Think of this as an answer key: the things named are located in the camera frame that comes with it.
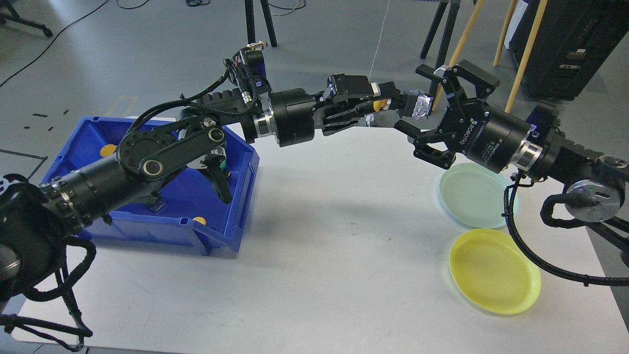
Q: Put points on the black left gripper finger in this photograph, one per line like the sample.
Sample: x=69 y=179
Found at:
x=354 y=91
x=336 y=119

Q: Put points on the yellow plate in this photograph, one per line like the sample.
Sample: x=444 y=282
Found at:
x=492 y=273

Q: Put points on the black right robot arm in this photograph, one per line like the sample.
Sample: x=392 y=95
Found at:
x=594 y=183

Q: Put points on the yellow push button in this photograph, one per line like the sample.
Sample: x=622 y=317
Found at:
x=413 y=104
x=107 y=150
x=201 y=220

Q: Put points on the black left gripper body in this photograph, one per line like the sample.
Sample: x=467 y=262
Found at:
x=290 y=116

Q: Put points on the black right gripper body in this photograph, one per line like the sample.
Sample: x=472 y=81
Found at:
x=485 y=135

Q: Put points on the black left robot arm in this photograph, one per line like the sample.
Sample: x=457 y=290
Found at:
x=41 y=255

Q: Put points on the black equipment case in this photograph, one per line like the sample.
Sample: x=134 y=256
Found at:
x=572 y=43

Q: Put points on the pale green plate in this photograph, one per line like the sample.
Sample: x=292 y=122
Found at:
x=474 y=195

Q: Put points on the yellow push button front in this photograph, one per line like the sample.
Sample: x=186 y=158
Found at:
x=201 y=220

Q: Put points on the blue plastic bin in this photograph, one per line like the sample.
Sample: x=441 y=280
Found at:
x=189 y=195

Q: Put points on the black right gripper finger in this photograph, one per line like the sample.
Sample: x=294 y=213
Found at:
x=422 y=140
x=483 y=82

